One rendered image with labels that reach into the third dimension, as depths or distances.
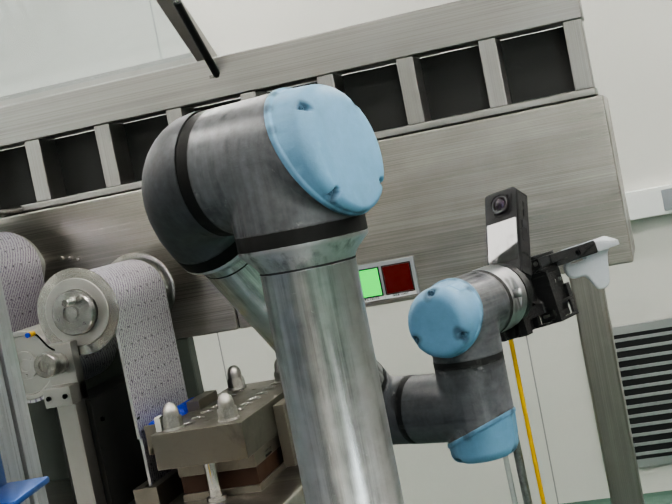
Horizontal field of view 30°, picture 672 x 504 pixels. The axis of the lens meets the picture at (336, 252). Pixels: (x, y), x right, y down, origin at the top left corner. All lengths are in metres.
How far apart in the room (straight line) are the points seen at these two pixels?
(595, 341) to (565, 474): 2.35
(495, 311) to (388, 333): 3.42
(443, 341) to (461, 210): 1.01
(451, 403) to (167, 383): 1.04
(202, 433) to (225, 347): 2.86
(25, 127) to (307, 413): 1.56
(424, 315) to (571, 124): 1.02
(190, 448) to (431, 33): 0.85
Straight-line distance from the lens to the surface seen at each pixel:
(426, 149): 2.28
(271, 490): 2.11
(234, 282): 1.21
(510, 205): 1.46
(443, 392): 1.33
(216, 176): 1.07
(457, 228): 2.28
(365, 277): 2.31
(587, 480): 4.76
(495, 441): 1.32
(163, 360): 2.28
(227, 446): 2.06
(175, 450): 2.09
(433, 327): 1.29
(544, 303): 1.47
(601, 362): 2.45
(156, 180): 1.12
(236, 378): 2.40
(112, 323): 2.13
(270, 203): 1.04
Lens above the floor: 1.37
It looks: 3 degrees down
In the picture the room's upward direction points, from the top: 11 degrees counter-clockwise
